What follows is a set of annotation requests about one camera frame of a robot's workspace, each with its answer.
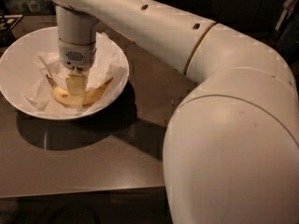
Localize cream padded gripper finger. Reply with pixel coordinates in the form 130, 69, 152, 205
65, 70, 89, 107

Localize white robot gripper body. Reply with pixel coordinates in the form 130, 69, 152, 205
58, 39, 96, 70

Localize yellow ripe banana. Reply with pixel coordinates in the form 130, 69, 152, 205
47, 76, 113, 107

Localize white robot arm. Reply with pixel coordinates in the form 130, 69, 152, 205
52, 0, 299, 224

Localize white ceramic bowl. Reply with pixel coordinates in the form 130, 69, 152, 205
0, 25, 130, 121

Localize crumpled white paper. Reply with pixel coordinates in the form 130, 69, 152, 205
23, 34, 129, 119

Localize plastic bottles on shelf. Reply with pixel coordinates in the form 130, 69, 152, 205
0, 0, 55, 15

